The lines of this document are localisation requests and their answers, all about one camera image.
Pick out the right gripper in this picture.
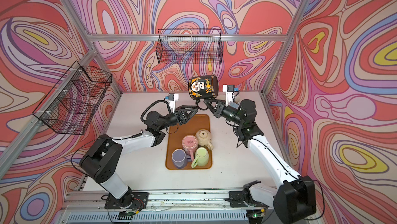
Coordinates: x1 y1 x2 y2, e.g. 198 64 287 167
204 98 244 126

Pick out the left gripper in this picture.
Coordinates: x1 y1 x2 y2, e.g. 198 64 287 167
156 108 196 133

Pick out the black patterned mug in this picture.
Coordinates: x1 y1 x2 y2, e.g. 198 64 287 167
188 75 219 100

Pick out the brown wooden tray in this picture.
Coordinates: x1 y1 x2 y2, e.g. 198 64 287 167
165 114 213 170

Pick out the beige speckled mug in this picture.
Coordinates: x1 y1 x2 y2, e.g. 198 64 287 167
195 129 214 151

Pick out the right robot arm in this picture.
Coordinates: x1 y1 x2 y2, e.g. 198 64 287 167
204 99 317 224

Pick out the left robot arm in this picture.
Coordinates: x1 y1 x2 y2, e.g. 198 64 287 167
79 100 198 208

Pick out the pink mug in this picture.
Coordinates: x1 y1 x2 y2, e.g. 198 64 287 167
182 135 198 161

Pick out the purple mug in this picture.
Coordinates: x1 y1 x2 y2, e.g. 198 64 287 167
172 149 188 169

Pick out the light green mug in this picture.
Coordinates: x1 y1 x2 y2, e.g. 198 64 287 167
191 147 209 168

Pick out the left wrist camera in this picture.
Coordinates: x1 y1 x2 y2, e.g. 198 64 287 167
164 93 179 113

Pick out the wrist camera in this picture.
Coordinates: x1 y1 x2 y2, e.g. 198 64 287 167
164 93 179 113
222 84 239 106

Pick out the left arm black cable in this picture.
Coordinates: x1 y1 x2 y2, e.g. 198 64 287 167
140 99 170 124

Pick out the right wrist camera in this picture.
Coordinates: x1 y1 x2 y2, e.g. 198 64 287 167
222 84 239 106

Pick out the black wire basket back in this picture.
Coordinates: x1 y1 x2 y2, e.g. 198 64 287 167
156 28 223 65

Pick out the black wire basket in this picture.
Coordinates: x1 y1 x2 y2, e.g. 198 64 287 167
156 28 223 65
32 61 113 135

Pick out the aluminium mounting rail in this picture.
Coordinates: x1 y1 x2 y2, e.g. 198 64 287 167
61 187 317 212

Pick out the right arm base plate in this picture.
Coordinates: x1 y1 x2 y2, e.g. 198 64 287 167
224 190 269 209

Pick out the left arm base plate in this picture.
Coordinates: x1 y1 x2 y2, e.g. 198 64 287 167
101 192 149 210

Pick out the black wire basket left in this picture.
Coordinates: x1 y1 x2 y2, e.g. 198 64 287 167
32 61 113 135

